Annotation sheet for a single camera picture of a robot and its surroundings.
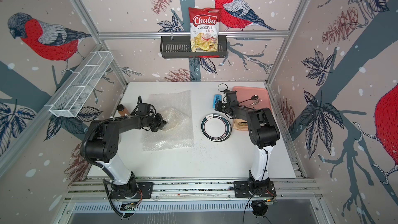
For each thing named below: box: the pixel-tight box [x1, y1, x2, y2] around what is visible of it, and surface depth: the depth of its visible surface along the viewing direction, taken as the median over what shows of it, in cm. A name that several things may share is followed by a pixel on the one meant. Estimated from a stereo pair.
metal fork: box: [249, 98, 263, 106], surface depth 109 cm
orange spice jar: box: [116, 103, 130, 117], surface depth 97 cm
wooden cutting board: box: [233, 118, 249, 132], surface depth 97 cm
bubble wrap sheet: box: [141, 90, 195, 152], surface depth 96 cm
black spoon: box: [238, 94, 260, 104], surface depth 112 cm
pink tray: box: [232, 86, 272, 109], surface depth 112 cm
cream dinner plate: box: [161, 107, 188, 132], surface depth 99 cm
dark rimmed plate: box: [200, 114, 232, 143], surface depth 95 cm
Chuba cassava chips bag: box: [188, 7, 222, 52], surface depth 87 cm
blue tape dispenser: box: [212, 93, 223, 109], surface depth 109 cm
